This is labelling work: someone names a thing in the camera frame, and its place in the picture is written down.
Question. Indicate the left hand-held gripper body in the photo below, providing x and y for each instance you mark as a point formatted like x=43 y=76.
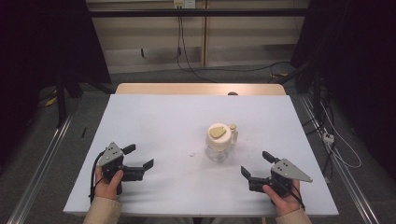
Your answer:
x=113 y=155

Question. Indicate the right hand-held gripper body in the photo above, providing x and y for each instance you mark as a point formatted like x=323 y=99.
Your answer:
x=285 y=172

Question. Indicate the glass jar with cream lid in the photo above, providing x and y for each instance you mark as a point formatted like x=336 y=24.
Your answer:
x=219 y=140

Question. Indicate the person's right hand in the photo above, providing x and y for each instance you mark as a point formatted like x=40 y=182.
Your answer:
x=286 y=203

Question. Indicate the person's left hand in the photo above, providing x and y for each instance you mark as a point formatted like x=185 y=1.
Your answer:
x=106 y=188

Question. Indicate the small black stick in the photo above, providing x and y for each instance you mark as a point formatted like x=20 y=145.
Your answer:
x=83 y=132

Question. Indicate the white table board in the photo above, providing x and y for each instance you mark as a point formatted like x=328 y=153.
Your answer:
x=174 y=124

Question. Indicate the white power strip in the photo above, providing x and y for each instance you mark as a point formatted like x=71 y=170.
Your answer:
x=328 y=138

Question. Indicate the black metal stand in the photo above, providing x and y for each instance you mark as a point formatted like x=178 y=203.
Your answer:
x=61 y=102

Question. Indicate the wooden table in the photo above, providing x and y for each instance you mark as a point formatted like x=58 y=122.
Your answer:
x=186 y=88

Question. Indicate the black curtain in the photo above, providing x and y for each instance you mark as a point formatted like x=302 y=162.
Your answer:
x=358 y=62
x=40 y=46

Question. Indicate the wooden vertical strip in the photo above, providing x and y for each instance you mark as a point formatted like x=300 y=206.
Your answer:
x=204 y=37

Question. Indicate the black horizontal metal bar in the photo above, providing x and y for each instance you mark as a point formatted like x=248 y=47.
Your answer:
x=193 y=12

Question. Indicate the metal floor rail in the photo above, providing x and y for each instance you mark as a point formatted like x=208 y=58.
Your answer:
x=37 y=168
x=348 y=174

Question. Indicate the small black wall clip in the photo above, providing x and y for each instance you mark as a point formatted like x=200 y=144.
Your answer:
x=142 y=53

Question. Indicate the white wall socket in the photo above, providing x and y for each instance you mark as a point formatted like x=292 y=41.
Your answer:
x=184 y=3

